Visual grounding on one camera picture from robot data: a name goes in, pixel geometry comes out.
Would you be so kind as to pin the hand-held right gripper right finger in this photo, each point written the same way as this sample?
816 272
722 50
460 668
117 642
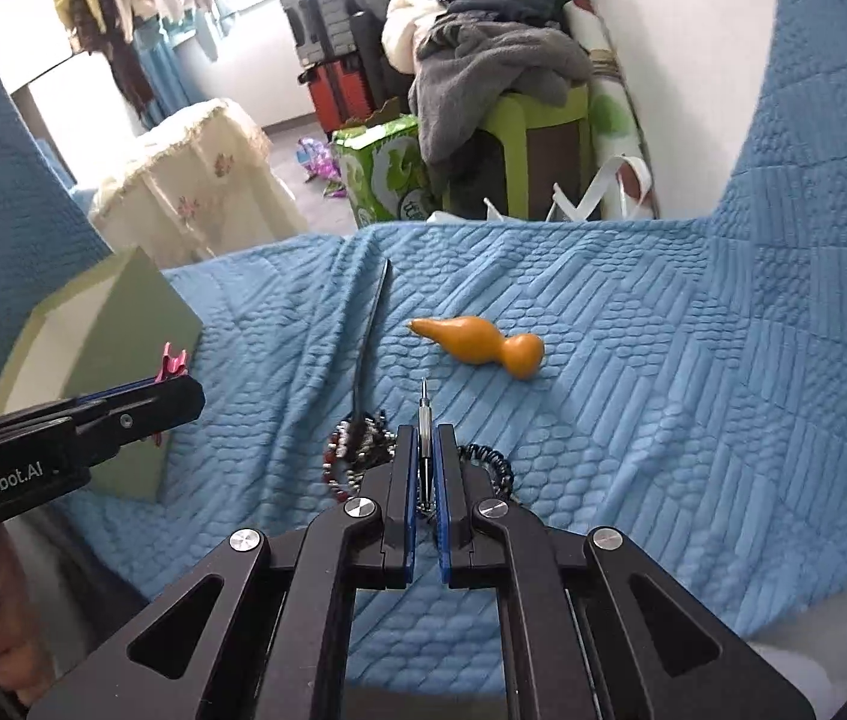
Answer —
441 555

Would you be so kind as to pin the cream lace covered table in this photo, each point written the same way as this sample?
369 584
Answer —
198 172

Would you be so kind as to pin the pink hair clip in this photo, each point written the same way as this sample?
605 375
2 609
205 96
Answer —
172 367

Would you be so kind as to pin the green printed carton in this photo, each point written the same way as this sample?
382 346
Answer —
386 172

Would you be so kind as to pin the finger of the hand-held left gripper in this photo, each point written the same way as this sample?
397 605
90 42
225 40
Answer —
123 388
153 412

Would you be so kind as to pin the white cabinet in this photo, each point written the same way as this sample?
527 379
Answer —
55 112

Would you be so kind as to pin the colourful cloth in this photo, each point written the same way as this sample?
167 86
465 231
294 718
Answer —
322 161

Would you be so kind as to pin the grey suitcase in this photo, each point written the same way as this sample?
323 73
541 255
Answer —
318 15

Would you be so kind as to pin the blue curtain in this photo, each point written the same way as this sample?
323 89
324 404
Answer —
157 67

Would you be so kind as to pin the rolled printed mat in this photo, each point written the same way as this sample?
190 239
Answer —
611 112

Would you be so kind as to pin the orange gourd pendant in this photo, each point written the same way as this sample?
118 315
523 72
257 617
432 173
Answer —
476 341

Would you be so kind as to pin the black suitcase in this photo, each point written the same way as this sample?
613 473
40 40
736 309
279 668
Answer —
378 67

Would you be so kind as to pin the green plastic stool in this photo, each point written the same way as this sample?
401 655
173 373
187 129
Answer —
521 109

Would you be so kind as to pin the sage green cardboard box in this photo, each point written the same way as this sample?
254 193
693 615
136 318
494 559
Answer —
138 315

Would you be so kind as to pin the black hair stick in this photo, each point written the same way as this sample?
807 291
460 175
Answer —
372 330

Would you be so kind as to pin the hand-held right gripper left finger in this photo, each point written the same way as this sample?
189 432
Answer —
412 555

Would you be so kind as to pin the silver metal pin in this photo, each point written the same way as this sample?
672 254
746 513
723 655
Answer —
423 420

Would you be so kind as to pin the white fluffy coat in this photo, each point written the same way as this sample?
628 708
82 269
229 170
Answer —
408 22

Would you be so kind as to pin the grey fleece cloth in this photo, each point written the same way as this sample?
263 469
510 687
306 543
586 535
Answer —
468 67

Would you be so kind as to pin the red suitcase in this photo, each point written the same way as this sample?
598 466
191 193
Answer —
337 94

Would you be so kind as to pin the white tote bag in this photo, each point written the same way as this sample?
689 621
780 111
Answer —
599 187

